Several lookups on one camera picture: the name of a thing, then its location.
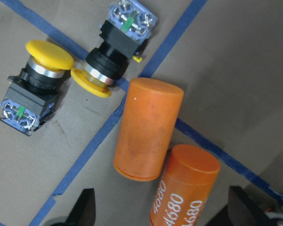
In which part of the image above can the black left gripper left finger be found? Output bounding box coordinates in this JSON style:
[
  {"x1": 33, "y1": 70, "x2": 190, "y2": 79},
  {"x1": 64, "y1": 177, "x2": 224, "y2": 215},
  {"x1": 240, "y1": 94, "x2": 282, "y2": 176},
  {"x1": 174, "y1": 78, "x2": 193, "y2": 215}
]
[{"x1": 66, "y1": 188, "x2": 96, "y2": 226}]

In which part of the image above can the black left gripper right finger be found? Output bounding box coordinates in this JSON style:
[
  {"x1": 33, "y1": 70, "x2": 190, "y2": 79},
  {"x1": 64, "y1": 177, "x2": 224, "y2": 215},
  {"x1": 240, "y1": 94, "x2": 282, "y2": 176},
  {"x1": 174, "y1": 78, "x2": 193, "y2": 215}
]
[{"x1": 228, "y1": 186, "x2": 266, "y2": 226}]

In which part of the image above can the orange cylinder marked 4680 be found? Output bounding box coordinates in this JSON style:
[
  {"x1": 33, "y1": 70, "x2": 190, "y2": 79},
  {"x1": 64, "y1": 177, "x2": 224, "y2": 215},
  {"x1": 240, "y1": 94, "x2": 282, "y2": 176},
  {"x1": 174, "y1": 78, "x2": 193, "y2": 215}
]
[{"x1": 149, "y1": 144, "x2": 220, "y2": 226}]

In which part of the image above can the plain orange cylinder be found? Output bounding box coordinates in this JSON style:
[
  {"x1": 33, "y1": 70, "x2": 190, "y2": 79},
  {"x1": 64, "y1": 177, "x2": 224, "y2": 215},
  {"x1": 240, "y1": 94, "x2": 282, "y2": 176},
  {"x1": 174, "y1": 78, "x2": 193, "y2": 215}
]
[{"x1": 113, "y1": 78, "x2": 184, "y2": 181}]

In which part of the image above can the yellow push button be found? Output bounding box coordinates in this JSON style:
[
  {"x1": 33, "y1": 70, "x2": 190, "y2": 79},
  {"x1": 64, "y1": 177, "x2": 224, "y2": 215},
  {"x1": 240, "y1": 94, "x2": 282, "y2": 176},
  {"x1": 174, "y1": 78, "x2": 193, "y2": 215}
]
[
  {"x1": 0, "y1": 40, "x2": 75, "y2": 136},
  {"x1": 71, "y1": 0, "x2": 157, "y2": 98}
]

